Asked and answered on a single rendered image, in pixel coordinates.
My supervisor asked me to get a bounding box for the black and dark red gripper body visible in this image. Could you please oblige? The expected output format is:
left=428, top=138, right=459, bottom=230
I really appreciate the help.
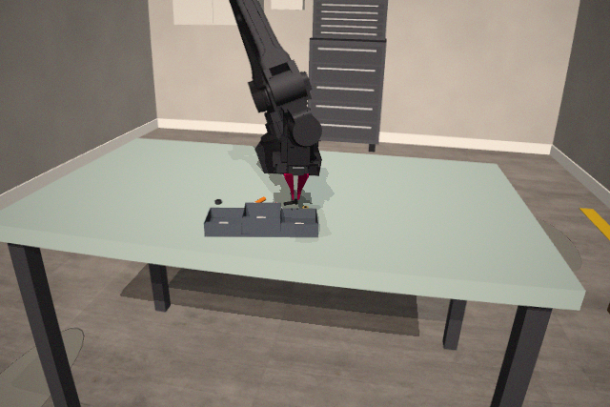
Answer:
left=273, top=132, right=321, bottom=173

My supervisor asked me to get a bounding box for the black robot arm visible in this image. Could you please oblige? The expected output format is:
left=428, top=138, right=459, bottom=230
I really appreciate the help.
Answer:
left=229, top=0, right=322, bottom=175

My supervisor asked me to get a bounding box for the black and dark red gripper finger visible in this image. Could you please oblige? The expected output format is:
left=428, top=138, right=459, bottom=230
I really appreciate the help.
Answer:
left=297, top=173, right=310, bottom=200
left=283, top=173, right=295, bottom=199

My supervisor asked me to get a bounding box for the grey three-compartment bin rack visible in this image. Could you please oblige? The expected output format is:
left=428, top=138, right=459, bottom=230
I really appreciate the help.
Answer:
left=204, top=202, right=318, bottom=237

